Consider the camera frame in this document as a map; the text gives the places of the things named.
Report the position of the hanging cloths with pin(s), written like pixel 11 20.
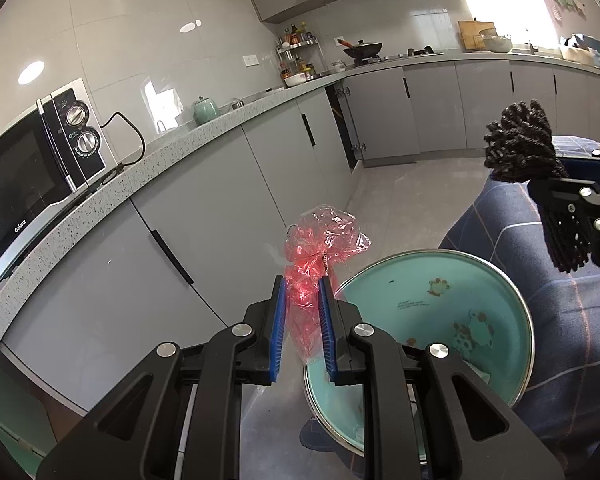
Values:
pixel 567 6

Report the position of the gas stove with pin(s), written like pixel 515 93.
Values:
pixel 420 53

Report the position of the white wall socket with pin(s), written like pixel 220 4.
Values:
pixel 251 60

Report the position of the wooden cutting board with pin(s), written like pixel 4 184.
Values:
pixel 467 35

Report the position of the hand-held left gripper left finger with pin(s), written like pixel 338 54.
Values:
pixel 278 330

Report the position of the white lidded pot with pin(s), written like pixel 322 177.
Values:
pixel 337 66

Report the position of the pink plastic bag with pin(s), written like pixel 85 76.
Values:
pixel 325 240

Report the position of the teal ceramic jar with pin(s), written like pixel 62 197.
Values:
pixel 205 111

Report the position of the steel spice rack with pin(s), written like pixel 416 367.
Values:
pixel 297 52

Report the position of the blue plaid tablecloth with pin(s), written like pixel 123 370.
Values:
pixel 555 360

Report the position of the teal cartoon plate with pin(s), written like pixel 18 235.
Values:
pixel 430 320

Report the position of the small steel cup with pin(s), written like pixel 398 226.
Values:
pixel 237 104

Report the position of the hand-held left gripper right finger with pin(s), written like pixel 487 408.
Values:
pixel 327 330

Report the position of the dish rack with dishes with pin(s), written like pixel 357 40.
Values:
pixel 587 52

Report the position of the black wok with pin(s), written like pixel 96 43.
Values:
pixel 364 50

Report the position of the grey lower kitchen cabinets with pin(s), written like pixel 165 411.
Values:
pixel 220 185

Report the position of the black microwave oven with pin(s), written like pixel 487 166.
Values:
pixel 20 185

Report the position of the white bowl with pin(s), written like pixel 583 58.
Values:
pixel 295 80

